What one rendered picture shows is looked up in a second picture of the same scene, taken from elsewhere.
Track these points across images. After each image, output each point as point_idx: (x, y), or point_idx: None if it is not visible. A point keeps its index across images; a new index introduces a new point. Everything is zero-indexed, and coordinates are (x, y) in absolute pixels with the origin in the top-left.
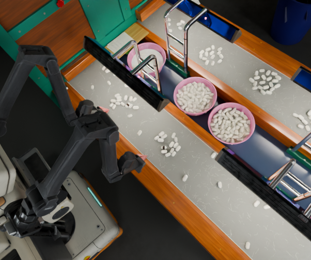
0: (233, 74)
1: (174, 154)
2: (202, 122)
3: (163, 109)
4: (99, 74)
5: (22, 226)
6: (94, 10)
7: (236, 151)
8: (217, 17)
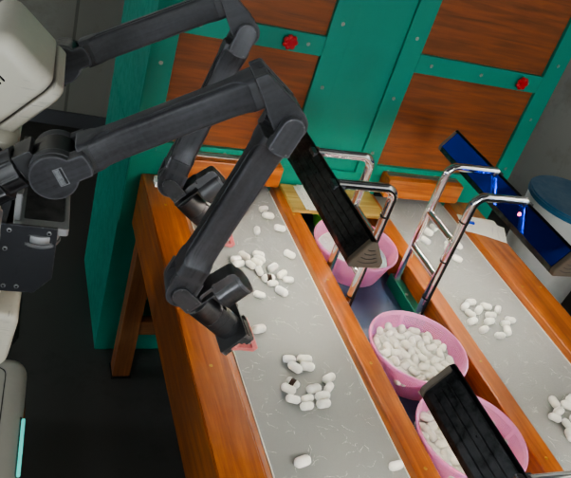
0: (519, 372)
1: (307, 406)
2: None
3: (336, 329)
4: (248, 211)
5: None
6: (325, 104)
7: None
8: (543, 219)
